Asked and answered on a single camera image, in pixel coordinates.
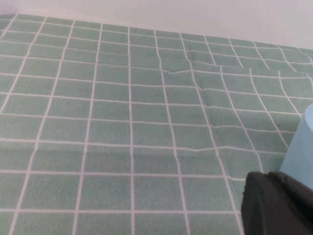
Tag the light blue plastic cup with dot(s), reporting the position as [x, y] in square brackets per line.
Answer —
[300, 147]

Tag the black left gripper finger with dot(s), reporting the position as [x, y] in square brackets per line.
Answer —
[276, 208]

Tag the green checked tablecloth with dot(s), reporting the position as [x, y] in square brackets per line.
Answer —
[122, 134]

